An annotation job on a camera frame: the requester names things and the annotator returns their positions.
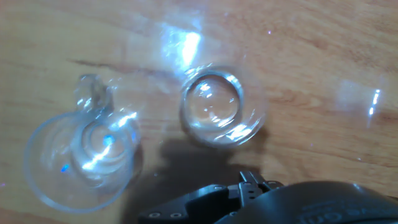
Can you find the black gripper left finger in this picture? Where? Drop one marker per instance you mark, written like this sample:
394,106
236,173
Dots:
199,205

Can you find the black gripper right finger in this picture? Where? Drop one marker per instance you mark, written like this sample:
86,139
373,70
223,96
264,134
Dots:
270,185

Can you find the glossy wooden board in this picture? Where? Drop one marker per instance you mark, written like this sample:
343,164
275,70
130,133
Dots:
311,93

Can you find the clear glass cup with spout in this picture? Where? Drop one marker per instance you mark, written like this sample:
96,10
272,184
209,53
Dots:
214,105

